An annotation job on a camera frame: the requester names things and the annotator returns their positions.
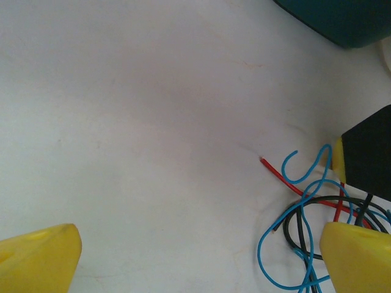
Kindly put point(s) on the teal plastic bin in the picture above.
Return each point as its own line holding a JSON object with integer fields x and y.
{"x": 342, "y": 18}

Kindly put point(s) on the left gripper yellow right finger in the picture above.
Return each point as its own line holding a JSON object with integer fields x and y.
{"x": 357, "y": 262}

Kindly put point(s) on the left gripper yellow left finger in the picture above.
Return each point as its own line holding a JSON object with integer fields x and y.
{"x": 39, "y": 259}

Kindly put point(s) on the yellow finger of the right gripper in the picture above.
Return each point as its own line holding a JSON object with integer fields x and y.
{"x": 369, "y": 152}

